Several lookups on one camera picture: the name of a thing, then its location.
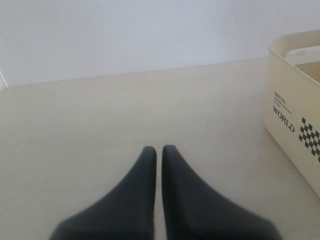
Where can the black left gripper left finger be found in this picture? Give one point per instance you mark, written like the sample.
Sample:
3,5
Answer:
125,213

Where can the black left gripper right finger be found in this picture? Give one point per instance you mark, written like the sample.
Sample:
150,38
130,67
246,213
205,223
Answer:
195,211

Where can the cream plastic bin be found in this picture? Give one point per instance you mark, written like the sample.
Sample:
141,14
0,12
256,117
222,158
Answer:
292,106

